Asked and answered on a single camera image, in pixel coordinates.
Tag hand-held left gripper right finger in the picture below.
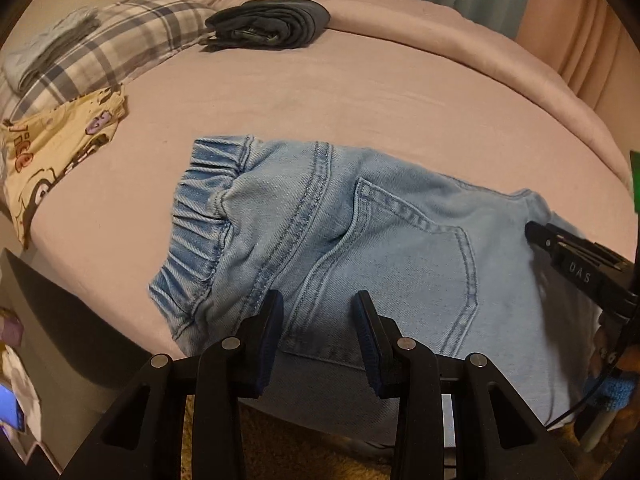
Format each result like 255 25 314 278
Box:
351 290 577 480

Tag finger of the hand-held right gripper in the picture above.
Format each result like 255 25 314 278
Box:
524 220 566 261

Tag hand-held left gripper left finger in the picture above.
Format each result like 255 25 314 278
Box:
60 289 286 480

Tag light blue denim pants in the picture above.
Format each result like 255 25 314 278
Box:
148 135 601 448

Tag beige shaggy rug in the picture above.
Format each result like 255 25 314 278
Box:
182 394 401 480

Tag brown and blue fuzzy cloth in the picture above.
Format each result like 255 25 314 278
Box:
582 322 640 413

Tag pink curtain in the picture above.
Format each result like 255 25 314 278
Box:
517 0 626 113

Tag grey bedside cabinet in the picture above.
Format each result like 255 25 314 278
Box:
0 247 108 466

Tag pink duvet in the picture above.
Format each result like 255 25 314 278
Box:
280 0 628 181

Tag pink bed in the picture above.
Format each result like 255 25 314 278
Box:
20 25 632 406

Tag phone with lit screen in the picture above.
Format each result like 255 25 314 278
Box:
0 384 27 433

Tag yellow cartoon printed cloth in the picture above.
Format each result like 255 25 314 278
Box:
0 85 128 250

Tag folded dark denim jeans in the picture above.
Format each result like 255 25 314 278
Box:
199 0 331 52

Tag plaid pillow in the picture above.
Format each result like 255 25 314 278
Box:
0 0 216 121

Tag folded pale blue cloth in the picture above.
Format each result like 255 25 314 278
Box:
4 7 103 95

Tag black cable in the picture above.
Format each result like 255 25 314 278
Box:
545 305 640 431

